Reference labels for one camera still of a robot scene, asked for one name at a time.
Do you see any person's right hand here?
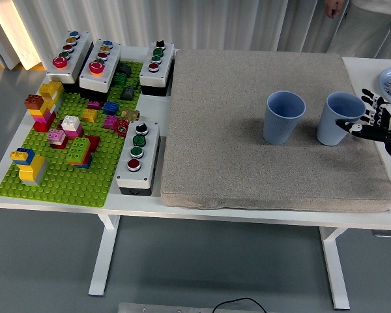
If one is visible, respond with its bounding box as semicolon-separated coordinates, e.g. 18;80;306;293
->
325;0;349;19

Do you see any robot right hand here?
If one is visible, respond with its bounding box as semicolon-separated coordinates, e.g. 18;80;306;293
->
334;87;391;167

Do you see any blue ribbed cup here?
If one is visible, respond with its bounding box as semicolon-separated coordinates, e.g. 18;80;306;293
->
263;90;306;146
316;91;366;147

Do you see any person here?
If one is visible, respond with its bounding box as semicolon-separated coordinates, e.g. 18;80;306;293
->
324;0;391;59

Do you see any white table leg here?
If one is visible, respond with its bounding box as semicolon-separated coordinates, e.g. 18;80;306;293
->
319;227;351;310
88;214;121;297

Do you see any white curtain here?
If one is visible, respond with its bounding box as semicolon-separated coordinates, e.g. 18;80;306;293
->
0;0;391;71

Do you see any four-button control box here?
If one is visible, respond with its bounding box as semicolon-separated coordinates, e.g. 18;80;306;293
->
139;39;176;97
115;120;161;197

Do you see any dark grey round part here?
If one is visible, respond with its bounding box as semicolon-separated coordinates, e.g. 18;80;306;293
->
116;62;133;78

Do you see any dark green brick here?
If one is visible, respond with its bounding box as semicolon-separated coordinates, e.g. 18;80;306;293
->
112;72;129;87

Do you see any five-button control box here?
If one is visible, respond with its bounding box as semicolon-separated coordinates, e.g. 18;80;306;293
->
79;38;122;100
45;31;94;95

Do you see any green orange blue brick stack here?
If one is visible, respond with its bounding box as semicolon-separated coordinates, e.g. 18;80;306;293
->
66;137;93;170

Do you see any yellow white brick stack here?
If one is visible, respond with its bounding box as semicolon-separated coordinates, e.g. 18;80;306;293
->
38;80;65;113

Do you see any pink white red brick stack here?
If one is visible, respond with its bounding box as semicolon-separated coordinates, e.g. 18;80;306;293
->
46;128;69;150

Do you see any brown yellow pink red brick tower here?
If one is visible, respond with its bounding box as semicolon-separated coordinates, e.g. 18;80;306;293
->
23;94;57;133

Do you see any green studded baseplate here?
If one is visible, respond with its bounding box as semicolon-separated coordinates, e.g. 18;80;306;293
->
0;60;144;209

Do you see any blue yellow grey brick stack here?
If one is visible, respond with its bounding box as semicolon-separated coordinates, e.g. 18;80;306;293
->
9;147;50;187

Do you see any black cable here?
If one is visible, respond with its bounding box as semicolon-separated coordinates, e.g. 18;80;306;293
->
212;297;267;313

